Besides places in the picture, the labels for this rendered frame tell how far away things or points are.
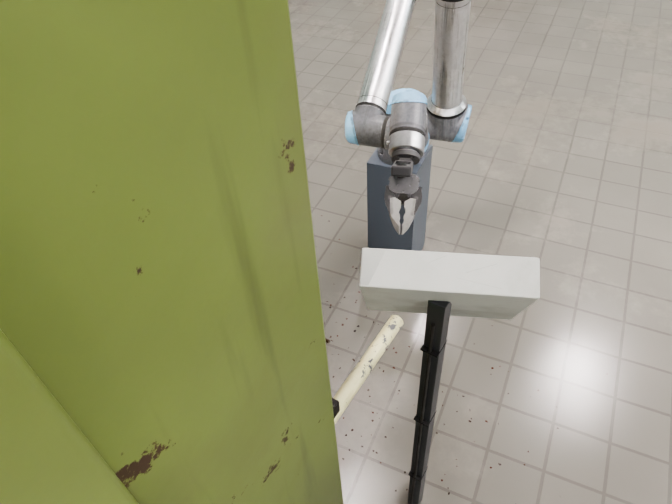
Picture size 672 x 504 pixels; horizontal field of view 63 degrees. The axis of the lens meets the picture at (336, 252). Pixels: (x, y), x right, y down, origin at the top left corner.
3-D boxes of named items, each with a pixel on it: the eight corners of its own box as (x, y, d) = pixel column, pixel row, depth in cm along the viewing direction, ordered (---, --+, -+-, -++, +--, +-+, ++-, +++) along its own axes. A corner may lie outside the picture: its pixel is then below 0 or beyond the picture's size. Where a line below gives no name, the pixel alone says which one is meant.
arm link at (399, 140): (425, 130, 135) (386, 129, 136) (424, 149, 134) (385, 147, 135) (424, 147, 143) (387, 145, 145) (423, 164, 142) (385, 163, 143)
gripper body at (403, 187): (417, 208, 140) (420, 164, 143) (419, 196, 132) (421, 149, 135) (387, 206, 141) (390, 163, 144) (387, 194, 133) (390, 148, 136)
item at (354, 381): (389, 321, 171) (390, 310, 168) (405, 328, 169) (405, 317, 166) (309, 434, 146) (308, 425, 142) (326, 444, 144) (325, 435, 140)
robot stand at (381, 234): (383, 233, 286) (385, 134, 244) (424, 244, 279) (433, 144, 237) (367, 261, 273) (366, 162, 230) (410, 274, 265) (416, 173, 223)
